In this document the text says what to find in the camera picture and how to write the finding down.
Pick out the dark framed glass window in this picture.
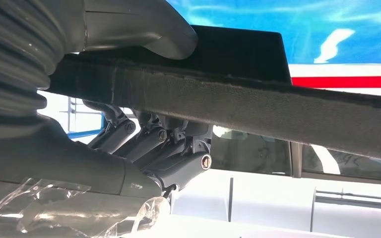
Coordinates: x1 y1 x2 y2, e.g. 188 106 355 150
210 124 381 182

